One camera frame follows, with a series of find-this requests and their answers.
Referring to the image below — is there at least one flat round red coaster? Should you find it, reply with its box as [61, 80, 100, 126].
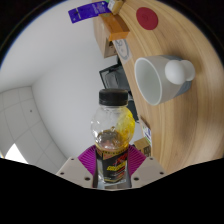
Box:
[135, 6, 159, 31]

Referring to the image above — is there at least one clear drink bottle black cap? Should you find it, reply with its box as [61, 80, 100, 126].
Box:
[90, 88, 137, 184]

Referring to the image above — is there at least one white and grey mug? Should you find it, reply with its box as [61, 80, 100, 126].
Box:
[133, 54, 197, 107]

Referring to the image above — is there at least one rectangular ceiling light panel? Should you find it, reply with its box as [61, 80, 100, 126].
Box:
[4, 143, 30, 164]

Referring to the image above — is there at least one tan snack packet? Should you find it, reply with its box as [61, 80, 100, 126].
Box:
[107, 0, 126, 16]

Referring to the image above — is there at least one green and white leaflet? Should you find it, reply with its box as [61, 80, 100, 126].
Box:
[139, 115, 153, 146]

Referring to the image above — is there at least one purple standing pouch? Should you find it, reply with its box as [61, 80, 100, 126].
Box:
[67, 1, 112, 24]

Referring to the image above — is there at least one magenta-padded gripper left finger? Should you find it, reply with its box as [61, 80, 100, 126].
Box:
[55, 144, 98, 189]

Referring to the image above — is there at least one orange cardboard box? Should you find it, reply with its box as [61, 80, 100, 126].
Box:
[99, 12, 130, 42]

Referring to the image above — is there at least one wooden side desk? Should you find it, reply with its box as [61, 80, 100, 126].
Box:
[92, 16, 118, 59]

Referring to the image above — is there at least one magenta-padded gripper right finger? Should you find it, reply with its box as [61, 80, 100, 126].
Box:
[126, 144, 167, 189]

